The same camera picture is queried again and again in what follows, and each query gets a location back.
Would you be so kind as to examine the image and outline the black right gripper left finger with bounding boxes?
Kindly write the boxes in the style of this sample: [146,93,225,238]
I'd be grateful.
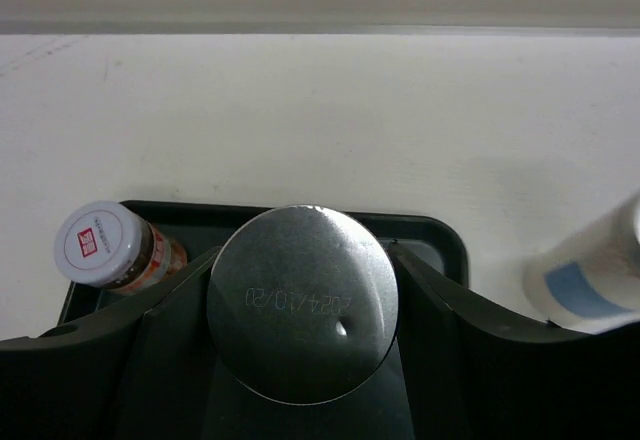
[1,248,219,439]

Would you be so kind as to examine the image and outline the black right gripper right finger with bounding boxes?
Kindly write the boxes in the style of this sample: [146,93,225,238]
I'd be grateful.
[389,243,639,439]

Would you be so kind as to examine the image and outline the white-lid orange-label sauce jar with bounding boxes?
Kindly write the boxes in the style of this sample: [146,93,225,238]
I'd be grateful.
[54,201,188,296]

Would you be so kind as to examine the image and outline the silver-lid blue-label grain bottle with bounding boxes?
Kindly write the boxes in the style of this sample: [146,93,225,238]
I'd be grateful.
[207,205,399,405]

